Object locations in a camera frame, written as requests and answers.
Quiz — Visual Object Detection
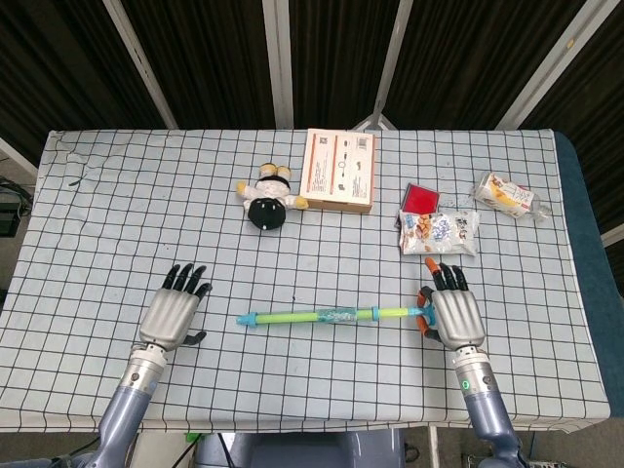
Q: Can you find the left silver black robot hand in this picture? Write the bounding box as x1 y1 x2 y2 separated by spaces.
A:
138 263 214 353

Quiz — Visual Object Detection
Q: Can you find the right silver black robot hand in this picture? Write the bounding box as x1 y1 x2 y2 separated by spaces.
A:
416 256 488 350

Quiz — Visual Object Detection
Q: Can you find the blue green water pump toy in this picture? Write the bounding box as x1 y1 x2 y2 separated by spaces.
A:
236 293 435 340

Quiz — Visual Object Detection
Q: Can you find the flat red black packet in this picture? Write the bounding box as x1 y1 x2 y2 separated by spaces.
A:
394 182 441 228

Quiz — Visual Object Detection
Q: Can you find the clear yellow print snack pack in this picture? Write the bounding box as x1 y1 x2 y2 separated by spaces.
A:
473 172 552 221

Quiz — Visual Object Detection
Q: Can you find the white black checked tablecloth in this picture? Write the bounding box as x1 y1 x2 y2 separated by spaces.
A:
0 128 613 435

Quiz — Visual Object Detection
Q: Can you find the black white plush toy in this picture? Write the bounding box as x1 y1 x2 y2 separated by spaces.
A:
236 163 310 232

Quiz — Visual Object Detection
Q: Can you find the dark teal table cover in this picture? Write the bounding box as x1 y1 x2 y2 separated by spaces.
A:
553 132 624 420

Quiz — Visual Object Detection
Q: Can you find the grey robot torso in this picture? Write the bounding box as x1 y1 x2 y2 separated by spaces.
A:
194 431 406 468

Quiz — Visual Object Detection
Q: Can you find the cardboard box with orange label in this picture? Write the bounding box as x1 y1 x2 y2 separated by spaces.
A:
298 128 377 215

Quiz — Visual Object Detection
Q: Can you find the black pleated curtain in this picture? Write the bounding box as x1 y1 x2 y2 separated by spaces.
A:
0 0 624 235

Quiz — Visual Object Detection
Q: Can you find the black device with cables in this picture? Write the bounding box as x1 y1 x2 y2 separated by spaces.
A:
0 177 30 235

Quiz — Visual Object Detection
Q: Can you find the white frame post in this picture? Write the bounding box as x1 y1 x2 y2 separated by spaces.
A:
496 0 608 131
101 0 179 131
261 0 294 131
353 0 415 132

